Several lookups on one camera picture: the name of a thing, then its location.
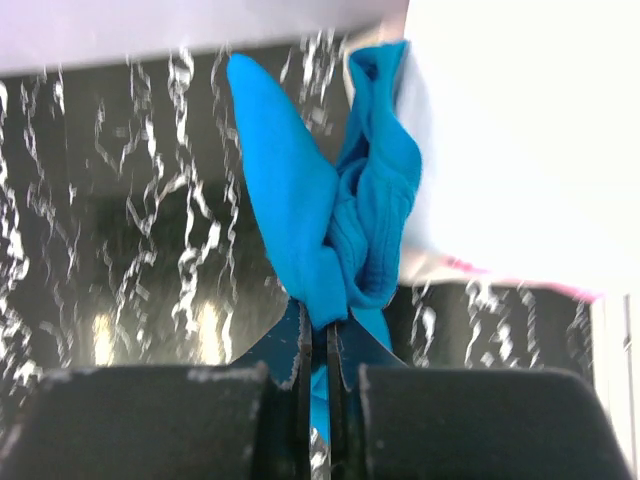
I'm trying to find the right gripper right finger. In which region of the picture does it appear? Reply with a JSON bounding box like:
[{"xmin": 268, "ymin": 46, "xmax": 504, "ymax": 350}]
[{"xmin": 327, "ymin": 319, "xmax": 631, "ymax": 479}]

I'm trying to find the pink folded t shirt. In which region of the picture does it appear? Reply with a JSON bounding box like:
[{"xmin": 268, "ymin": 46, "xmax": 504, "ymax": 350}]
[{"xmin": 441, "ymin": 257, "xmax": 604, "ymax": 302}]

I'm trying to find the black marble pattern mat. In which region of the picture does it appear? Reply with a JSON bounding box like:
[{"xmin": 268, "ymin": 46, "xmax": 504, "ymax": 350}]
[{"xmin": 0, "ymin": 29, "xmax": 596, "ymax": 480}]

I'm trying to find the blue t shirt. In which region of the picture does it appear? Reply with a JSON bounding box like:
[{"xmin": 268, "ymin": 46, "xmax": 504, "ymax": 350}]
[{"xmin": 226, "ymin": 39, "xmax": 425, "ymax": 431}]

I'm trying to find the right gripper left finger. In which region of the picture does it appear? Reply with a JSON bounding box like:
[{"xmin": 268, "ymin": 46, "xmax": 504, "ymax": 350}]
[{"xmin": 1, "ymin": 300, "xmax": 312, "ymax": 479}]

